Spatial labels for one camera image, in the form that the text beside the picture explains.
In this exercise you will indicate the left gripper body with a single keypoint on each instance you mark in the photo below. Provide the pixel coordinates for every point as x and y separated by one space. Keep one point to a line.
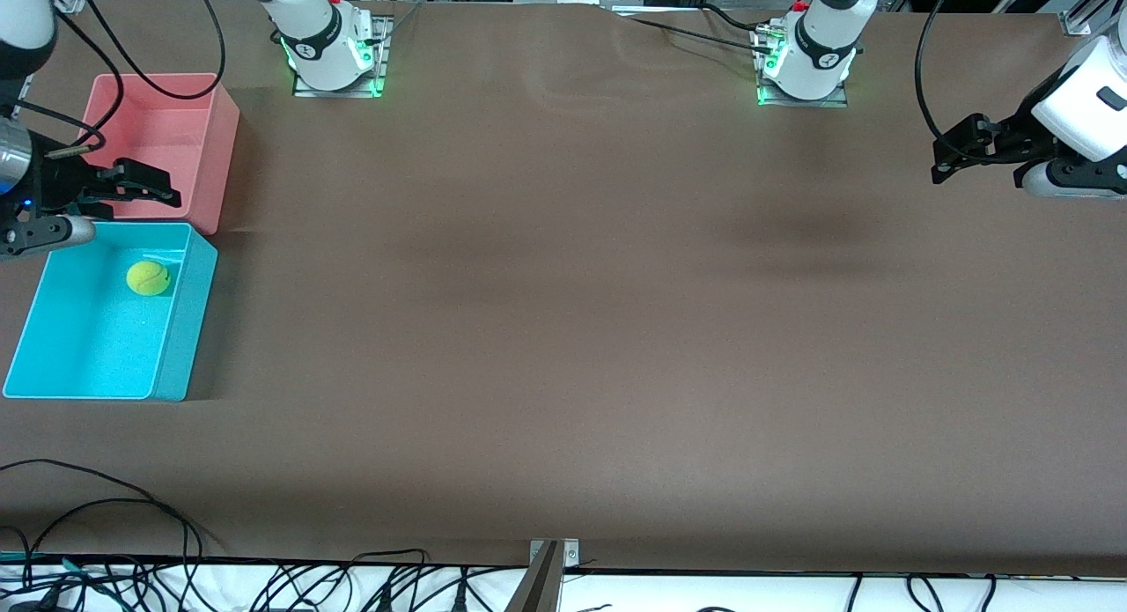
1020 129

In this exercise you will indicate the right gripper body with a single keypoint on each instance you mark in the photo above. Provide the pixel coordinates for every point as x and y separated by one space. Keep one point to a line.
51 184

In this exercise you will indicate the yellow-green tennis ball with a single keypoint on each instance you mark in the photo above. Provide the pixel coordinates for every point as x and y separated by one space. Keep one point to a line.
148 277

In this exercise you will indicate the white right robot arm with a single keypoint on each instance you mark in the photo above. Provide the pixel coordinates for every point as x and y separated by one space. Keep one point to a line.
321 48

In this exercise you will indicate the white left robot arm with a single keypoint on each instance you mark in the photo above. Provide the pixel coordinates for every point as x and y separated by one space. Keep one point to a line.
806 75

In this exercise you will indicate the pink plastic bin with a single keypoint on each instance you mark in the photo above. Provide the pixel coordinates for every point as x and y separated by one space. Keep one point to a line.
167 128

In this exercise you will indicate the blue plastic bin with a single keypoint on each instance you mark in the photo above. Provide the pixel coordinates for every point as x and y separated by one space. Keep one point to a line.
97 348

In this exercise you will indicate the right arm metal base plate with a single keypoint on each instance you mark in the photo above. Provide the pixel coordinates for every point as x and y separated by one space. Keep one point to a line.
380 66

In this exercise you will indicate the grey aluminium camera post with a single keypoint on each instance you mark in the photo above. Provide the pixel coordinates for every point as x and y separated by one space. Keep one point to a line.
539 586

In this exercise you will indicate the small metal bracket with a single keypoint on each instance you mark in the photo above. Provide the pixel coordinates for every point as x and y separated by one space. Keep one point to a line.
570 552

